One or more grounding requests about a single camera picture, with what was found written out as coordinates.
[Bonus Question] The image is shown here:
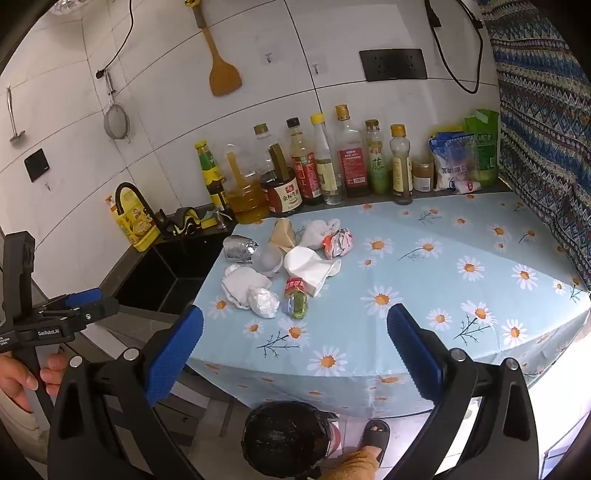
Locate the blue patterned curtain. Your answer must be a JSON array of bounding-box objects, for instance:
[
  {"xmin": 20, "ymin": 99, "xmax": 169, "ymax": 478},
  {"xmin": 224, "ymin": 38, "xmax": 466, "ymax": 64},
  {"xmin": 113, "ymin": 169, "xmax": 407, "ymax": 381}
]
[{"xmin": 479, "ymin": 1, "xmax": 590, "ymax": 285}]

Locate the clear bottle behind jug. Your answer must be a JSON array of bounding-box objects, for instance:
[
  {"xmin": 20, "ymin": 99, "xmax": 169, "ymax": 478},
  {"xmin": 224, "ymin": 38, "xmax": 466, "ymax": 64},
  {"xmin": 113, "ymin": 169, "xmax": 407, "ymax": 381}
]
[{"xmin": 253, "ymin": 123, "xmax": 276, "ymax": 175}]

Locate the small brown spice jar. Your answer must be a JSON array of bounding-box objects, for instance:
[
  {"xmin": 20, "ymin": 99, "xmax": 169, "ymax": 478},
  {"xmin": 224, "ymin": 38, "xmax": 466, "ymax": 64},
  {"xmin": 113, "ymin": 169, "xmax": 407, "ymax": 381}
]
[{"xmin": 412, "ymin": 159, "xmax": 435, "ymax": 193}]

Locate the white paper napkin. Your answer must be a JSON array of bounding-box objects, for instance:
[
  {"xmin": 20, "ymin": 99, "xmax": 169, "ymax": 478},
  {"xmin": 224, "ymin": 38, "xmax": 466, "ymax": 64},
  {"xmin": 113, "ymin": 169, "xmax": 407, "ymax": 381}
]
[{"xmin": 283, "ymin": 246, "xmax": 342, "ymax": 297}]

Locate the clear plastic cup lid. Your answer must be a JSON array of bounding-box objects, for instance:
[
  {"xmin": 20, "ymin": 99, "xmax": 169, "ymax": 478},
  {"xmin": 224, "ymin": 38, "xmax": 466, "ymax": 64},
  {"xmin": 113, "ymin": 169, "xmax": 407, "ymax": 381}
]
[{"xmin": 252, "ymin": 243, "xmax": 283, "ymax": 278}]

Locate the black trash bin with bag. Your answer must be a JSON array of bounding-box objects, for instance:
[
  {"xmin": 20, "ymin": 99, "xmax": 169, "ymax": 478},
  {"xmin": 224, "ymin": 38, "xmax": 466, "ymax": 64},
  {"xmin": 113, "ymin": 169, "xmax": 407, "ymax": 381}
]
[{"xmin": 240, "ymin": 401, "xmax": 342, "ymax": 479}]

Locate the red silver snack wrapper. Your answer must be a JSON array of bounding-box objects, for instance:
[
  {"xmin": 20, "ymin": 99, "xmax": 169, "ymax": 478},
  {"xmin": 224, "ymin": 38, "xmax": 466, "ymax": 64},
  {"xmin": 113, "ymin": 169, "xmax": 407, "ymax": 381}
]
[{"xmin": 322, "ymin": 228, "xmax": 353, "ymax": 260}]

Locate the white cloth rag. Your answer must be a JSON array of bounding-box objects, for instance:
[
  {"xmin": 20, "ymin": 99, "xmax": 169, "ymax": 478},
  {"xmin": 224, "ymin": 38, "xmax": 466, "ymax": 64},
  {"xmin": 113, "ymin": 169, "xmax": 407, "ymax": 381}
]
[{"xmin": 298, "ymin": 219, "xmax": 341, "ymax": 250}]

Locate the black sink faucet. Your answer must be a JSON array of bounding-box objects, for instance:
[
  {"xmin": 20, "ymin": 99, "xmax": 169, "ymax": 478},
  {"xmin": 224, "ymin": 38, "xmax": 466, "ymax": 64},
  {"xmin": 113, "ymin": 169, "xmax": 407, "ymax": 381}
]
[{"xmin": 112, "ymin": 182, "xmax": 165, "ymax": 245}]

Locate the small green red jar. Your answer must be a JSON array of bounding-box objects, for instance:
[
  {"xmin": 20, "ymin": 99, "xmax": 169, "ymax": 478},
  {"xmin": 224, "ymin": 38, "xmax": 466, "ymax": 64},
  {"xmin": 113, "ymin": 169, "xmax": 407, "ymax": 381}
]
[{"xmin": 281, "ymin": 277, "xmax": 308, "ymax": 320}]

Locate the large cooking oil jug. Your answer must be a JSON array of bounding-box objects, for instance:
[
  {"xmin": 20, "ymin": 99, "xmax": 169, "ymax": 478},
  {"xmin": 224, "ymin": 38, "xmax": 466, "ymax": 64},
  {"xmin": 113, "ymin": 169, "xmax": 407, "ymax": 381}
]
[{"xmin": 224, "ymin": 144, "xmax": 270, "ymax": 224}]

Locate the crushed brown paper cup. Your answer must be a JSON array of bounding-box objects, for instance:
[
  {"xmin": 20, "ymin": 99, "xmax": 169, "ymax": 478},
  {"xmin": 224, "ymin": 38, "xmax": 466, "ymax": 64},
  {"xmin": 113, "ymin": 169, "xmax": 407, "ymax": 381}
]
[{"xmin": 270, "ymin": 218, "xmax": 297, "ymax": 253}]

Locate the person's left hand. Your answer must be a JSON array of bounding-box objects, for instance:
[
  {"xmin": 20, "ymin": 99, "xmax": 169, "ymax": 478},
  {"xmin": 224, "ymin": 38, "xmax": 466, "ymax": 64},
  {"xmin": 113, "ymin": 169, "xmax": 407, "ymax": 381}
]
[{"xmin": 1, "ymin": 353, "xmax": 67, "ymax": 413}]

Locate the white tissue ball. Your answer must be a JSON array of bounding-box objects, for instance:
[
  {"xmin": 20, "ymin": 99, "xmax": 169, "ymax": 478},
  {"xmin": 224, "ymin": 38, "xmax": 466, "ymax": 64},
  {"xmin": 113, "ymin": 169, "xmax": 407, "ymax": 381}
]
[{"xmin": 247, "ymin": 286, "xmax": 280, "ymax": 319}]

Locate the black kitchen sink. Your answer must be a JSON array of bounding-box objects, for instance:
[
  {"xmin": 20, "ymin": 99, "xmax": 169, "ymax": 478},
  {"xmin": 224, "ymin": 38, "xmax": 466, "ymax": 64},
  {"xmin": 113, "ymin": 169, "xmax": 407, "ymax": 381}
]
[{"xmin": 100, "ymin": 230, "xmax": 229, "ymax": 318}]

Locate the metal mesh strainer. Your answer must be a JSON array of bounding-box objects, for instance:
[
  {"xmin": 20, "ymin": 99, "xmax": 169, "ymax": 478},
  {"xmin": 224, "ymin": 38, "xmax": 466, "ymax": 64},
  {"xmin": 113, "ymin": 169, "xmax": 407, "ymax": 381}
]
[{"xmin": 103, "ymin": 70, "xmax": 130, "ymax": 142}]

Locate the red label vinegar bottle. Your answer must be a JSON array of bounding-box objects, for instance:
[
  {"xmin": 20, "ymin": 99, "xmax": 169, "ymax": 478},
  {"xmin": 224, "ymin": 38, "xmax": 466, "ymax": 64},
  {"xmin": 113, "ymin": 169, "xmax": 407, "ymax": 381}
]
[{"xmin": 287, "ymin": 117, "xmax": 324, "ymax": 205}]

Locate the yellow cap clear bottle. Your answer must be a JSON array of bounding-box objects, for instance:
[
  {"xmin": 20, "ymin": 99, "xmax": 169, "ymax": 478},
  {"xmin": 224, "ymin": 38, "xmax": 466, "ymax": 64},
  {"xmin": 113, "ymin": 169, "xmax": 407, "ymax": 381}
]
[{"xmin": 311, "ymin": 113, "xmax": 345, "ymax": 206}]

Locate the black sandal with foot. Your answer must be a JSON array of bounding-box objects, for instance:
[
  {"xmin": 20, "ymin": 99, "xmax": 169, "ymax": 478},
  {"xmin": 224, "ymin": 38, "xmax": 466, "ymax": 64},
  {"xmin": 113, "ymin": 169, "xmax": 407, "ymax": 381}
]
[{"xmin": 359, "ymin": 419, "xmax": 391, "ymax": 465}]

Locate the green pepper oil bottle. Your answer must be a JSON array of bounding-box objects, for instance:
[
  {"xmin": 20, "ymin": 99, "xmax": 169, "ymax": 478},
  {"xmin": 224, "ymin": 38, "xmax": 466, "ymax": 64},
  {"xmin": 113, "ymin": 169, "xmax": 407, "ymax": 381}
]
[{"xmin": 365, "ymin": 119, "xmax": 391, "ymax": 196}]

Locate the gold cap sesame oil bottle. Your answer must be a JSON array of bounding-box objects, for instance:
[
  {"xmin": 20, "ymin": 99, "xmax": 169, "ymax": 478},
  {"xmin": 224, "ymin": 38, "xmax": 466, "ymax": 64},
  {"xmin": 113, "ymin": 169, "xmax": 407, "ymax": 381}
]
[{"xmin": 390, "ymin": 124, "xmax": 413, "ymax": 205}]

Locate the yellow dish soap bottle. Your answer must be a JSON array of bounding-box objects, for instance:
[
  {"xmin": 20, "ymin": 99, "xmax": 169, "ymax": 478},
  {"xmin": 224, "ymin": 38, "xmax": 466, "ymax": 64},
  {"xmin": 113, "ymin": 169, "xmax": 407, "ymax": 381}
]
[{"xmin": 105, "ymin": 189, "xmax": 160, "ymax": 252}]

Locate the daisy print blue tablecloth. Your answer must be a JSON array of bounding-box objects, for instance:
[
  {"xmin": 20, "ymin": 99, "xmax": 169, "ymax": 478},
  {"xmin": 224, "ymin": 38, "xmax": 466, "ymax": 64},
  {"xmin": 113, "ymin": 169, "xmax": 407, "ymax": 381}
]
[{"xmin": 188, "ymin": 192, "xmax": 590, "ymax": 417}]

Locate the dark soy sauce jar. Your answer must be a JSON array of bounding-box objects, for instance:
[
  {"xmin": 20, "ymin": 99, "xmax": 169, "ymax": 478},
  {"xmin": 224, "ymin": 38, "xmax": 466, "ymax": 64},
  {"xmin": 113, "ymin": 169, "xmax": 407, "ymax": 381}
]
[{"xmin": 259, "ymin": 143, "xmax": 304, "ymax": 217}]

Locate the blue white salt bag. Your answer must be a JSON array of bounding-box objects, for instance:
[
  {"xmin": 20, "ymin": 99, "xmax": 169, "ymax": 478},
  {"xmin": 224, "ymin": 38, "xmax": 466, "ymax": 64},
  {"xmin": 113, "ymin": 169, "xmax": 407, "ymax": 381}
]
[{"xmin": 428, "ymin": 131, "xmax": 482, "ymax": 194}]

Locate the tall red label liquor bottle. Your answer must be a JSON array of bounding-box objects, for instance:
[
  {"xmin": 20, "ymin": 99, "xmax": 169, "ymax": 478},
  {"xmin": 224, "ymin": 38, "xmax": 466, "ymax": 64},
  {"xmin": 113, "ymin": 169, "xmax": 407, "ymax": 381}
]
[{"xmin": 335, "ymin": 104, "xmax": 370, "ymax": 197}]

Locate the crushed silver foil can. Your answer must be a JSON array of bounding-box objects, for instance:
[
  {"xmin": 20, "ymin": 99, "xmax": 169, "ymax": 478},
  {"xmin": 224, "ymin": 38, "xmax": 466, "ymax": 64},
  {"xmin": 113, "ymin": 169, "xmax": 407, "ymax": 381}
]
[{"xmin": 222, "ymin": 235, "xmax": 259, "ymax": 264}]

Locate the black wall power outlet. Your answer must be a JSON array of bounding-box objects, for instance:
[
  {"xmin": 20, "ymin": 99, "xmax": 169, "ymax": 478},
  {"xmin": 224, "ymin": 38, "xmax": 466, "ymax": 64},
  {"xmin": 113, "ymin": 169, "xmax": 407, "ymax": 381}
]
[{"xmin": 359, "ymin": 49, "xmax": 428, "ymax": 82}]

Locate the wooden spatula on wall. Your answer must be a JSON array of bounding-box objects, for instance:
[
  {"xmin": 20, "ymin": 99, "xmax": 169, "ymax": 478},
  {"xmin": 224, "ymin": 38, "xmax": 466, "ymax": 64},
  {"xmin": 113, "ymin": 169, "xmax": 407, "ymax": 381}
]
[{"xmin": 184, "ymin": 0, "xmax": 242, "ymax": 97}]

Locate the small black wall switch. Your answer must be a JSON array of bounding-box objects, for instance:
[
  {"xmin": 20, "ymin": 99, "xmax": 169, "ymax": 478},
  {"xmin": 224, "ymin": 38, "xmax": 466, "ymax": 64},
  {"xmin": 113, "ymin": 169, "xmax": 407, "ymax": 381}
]
[{"xmin": 23, "ymin": 148, "xmax": 50, "ymax": 183}]

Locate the mustard fleece trouser leg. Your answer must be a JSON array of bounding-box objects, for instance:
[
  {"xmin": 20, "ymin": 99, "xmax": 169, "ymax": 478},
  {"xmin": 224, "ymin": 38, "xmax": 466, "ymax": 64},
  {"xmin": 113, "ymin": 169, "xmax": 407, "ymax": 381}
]
[{"xmin": 320, "ymin": 446, "xmax": 382, "ymax": 480}]

